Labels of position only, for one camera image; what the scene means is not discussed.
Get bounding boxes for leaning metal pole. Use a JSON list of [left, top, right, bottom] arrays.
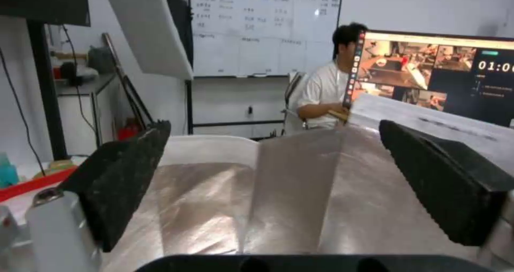
[[100, 32, 142, 128]]

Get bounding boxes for computer monitor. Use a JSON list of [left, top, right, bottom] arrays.
[[342, 29, 514, 127]]

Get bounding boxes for dark grey bag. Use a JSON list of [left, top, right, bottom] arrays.
[[87, 46, 118, 74]]

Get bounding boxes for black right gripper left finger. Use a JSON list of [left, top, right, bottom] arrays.
[[26, 120, 173, 272]]

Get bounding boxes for white slanted panel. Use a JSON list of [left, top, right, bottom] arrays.
[[99, 0, 194, 80]]

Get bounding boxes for red tray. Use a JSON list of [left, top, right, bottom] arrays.
[[0, 166, 78, 202]]

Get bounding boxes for white shelf unit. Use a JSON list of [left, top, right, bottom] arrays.
[[55, 72, 123, 147]]

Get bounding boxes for black wall screen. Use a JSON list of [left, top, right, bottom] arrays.
[[0, 0, 92, 28]]

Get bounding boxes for red floor object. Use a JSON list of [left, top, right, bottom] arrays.
[[116, 117, 142, 141]]

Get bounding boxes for whiteboard on black stand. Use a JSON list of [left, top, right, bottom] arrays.
[[185, 0, 345, 135]]

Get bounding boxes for teal box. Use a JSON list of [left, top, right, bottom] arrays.
[[0, 152, 20, 189]]

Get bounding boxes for person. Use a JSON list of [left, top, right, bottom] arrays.
[[296, 22, 369, 130]]

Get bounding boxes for black upright post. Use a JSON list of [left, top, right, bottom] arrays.
[[26, 18, 68, 161]]

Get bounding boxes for black cable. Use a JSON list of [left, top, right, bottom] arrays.
[[0, 47, 48, 176]]

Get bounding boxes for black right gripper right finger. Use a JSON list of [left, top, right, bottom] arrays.
[[378, 119, 514, 272]]

